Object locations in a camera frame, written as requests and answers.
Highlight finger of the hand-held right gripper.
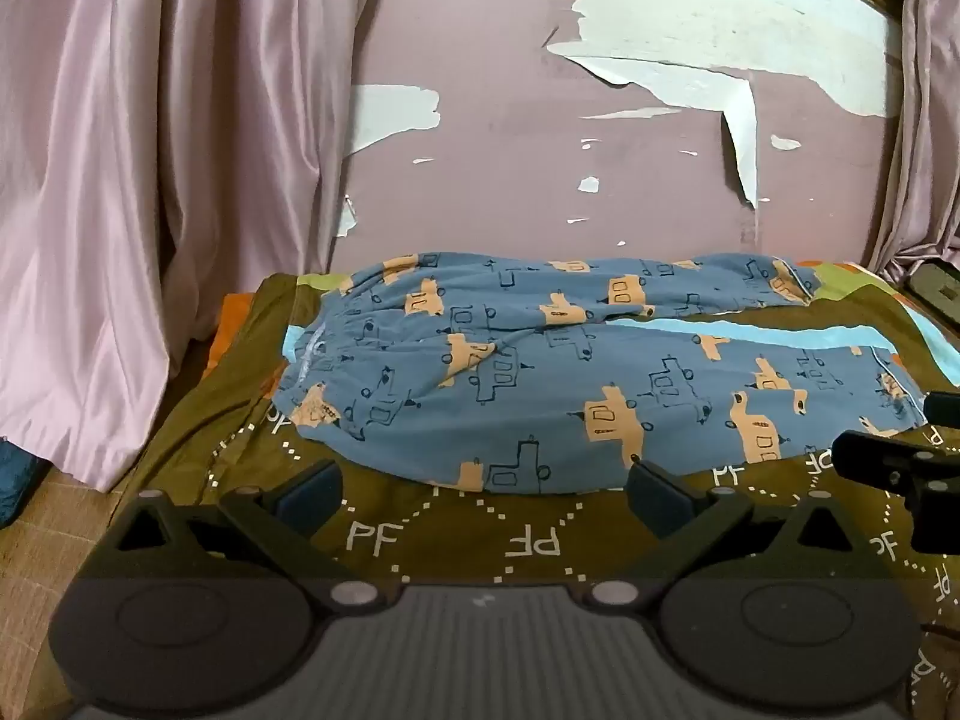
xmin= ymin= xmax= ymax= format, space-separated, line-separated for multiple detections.
xmin=832 ymin=430 xmax=960 ymax=492
xmin=923 ymin=390 xmax=960 ymax=428

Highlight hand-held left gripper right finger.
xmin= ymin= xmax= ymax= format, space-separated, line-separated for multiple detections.
xmin=589 ymin=459 xmax=878 ymax=612

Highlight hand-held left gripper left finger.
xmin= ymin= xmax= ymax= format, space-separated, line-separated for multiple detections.
xmin=90 ymin=459 xmax=387 ymax=614

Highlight blue car-print pants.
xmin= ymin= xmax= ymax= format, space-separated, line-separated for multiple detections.
xmin=271 ymin=251 xmax=925 ymax=496

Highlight dark grid-patterned object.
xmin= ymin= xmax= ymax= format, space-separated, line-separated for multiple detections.
xmin=902 ymin=261 xmax=960 ymax=331

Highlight colourful printed blanket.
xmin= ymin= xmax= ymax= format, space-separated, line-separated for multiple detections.
xmin=112 ymin=259 xmax=960 ymax=720

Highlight pink curtain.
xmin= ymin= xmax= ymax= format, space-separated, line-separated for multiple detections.
xmin=0 ymin=0 xmax=387 ymax=492
xmin=866 ymin=0 xmax=960 ymax=278

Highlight dark blue cloth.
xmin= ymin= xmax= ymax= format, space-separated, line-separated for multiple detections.
xmin=0 ymin=437 xmax=40 ymax=530

